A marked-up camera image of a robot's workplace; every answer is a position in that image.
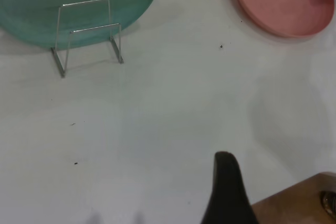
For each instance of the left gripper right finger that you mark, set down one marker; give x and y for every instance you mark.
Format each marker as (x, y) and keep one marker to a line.
(288, 203)

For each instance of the pink round plate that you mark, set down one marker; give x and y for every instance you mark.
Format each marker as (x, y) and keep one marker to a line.
(283, 6)

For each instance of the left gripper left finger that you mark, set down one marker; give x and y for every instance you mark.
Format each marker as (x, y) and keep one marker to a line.
(225, 197)

